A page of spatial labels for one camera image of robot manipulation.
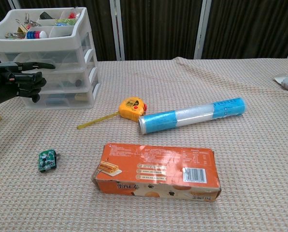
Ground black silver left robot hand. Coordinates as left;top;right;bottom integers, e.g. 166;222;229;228
0;61;56;106

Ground clear drawer with wide handle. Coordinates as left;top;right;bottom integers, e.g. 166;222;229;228
0;45;87;72

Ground green circuit board module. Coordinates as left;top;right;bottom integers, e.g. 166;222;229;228
37;147;61;174

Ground white plastic drawer cabinet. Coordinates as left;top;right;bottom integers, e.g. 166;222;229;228
0;6;101;111

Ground clear drawer holding blue item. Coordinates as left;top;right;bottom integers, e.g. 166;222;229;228
23;90;95;110

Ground patterned binder clip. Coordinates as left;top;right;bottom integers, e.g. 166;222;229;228
4;32;26;40

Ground flat blue item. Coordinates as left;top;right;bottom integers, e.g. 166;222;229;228
46;96;70;106

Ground small black block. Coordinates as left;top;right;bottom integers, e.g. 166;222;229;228
39;11;54;20

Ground yellow tape measure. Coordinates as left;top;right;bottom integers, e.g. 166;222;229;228
76;96;149;131

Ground beige woven tablecloth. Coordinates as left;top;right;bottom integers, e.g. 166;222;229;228
0;57;288;232

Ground cling film roll blue label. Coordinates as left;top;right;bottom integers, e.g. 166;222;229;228
137;97;247;135

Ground dark pleated curtain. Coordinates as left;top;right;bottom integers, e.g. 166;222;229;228
0;0;288;68

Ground orange snack carton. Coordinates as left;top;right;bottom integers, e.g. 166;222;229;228
91;143;222;203

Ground silver wire binder clip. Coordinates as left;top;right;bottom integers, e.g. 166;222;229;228
15;12;42;28

